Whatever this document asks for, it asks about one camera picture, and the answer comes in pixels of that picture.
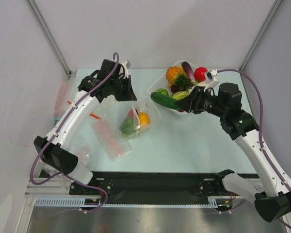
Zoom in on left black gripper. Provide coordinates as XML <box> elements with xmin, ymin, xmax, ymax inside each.
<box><xmin>109</xmin><ymin>75</ymin><xmax>136</xmax><ymax>101</ymax></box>

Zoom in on red toy tomato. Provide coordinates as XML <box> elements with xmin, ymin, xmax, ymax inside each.
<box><xmin>128</xmin><ymin>109</ymin><xmax>134</xmax><ymax>118</ymax></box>

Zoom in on dark green toy cucumber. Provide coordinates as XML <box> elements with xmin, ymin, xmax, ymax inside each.
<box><xmin>150</xmin><ymin>92</ymin><xmax>182</xmax><ymax>111</ymax></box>

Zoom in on clear white-dotted zip bag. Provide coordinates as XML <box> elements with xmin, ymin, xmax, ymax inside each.
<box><xmin>119</xmin><ymin>95</ymin><xmax>161</xmax><ymax>139</ymax></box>

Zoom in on yellow toy lemon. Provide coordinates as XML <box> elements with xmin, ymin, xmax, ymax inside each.
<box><xmin>138</xmin><ymin>112</ymin><xmax>150</xmax><ymax>125</ymax></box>

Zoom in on green toy bell pepper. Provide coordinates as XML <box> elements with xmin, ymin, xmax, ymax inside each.
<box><xmin>119</xmin><ymin>116</ymin><xmax>137</xmax><ymax>138</ymax></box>

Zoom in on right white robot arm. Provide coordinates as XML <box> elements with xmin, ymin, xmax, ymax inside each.
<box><xmin>175</xmin><ymin>83</ymin><xmax>291</xmax><ymax>222</ymax></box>

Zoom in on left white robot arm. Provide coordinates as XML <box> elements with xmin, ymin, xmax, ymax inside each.
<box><xmin>34</xmin><ymin>53</ymin><xmax>137</xmax><ymax>194</ymax></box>

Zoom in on clear bag red dots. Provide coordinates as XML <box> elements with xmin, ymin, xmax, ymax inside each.
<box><xmin>93</xmin><ymin>119</ymin><xmax>132</xmax><ymax>161</ymax></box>

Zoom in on clear bag pink dots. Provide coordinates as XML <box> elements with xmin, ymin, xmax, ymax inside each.
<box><xmin>76</xmin><ymin>146</ymin><xmax>92</xmax><ymax>168</ymax></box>

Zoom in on dark purple toy grapes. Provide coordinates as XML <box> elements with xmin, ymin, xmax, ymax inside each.
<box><xmin>170</xmin><ymin>85</ymin><xmax>181</xmax><ymax>93</ymax></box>

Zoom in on white toy radish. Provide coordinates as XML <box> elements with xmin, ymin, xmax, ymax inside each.
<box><xmin>195</xmin><ymin>81</ymin><xmax>207</xmax><ymax>87</ymax></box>

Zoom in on red toy apple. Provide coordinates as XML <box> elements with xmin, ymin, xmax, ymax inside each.
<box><xmin>194</xmin><ymin>67</ymin><xmax>208</xmax><ymax>82</ymax></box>

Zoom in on orange toy pineapple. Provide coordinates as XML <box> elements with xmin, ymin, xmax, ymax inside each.
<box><xmin>166</xmin><ymin>66</ymin><xmax>184</xmax><ymax>85</ymax></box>

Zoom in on white perforated plastic basket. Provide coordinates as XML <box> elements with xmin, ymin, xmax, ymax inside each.
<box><xmin>147</xmin><ymin>59</ymin><xmax>198</xmax><ymax>116</ymax></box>

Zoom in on purple toy eggplant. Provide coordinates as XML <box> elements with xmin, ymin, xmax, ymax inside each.
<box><xmin>181</xmin><ymin>61</ymin><xmax>195</xmax><ymax>82</ymax></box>

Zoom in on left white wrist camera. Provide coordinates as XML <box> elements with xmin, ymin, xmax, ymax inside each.
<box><xmin>119</xmin><ymin>60</ymin><xmax>131</xmax><ymax>78</ymax></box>

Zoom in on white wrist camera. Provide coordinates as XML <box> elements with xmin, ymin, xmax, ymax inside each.
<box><xmin>119</xmin><ymin>60</ymin><xmax>131</xmax><ymax>78</ymax></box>
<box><xmin>205</xmin><ymin>69</ymin><xmax>219</xmax><ymax>91</ymax></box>

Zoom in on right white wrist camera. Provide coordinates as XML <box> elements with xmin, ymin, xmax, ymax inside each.
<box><xmin>205</xmin><ymin>69</ymin><xmax>219</xmax><ymax>91</ymax></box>

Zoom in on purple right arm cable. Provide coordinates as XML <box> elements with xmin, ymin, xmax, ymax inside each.
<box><xmin>215</xmin><ymin>68</ymin><xmax>291</xmax><ymax>233</ymax></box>

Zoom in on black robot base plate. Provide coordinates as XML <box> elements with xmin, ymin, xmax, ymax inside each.
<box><xmin>69</xmin><ymin>171</ymin><xmax>239</xmax><ymax>205</ymax></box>

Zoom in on left aluminium frame post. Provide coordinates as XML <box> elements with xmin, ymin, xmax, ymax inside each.
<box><xmin>25</xmin><ymin>0</ymin><xmax>72</xmax><ymax>79</ymax></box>

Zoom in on aluminium frame post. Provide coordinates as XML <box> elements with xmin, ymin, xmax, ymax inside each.
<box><xmin>239</xmin><ymin>0</ymin><xmax>284</xmax><ymax>71</ymax></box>
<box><xmin>25</xmin><ymin>0</ymin><xmax>72</xmax><ymax>79</ymax></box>

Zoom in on white slotted cable duct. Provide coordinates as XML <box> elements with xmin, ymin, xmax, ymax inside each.
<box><xmin>35</xmin><ymin>197</ymin><xmax>231</xmax><ymax>208</ymax></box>

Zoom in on right aluminium frame post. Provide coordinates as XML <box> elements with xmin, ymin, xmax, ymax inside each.
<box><xmin>239</xmin><ymin>0</ymin><xmax>284</xmax><ymax>71</ymax></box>

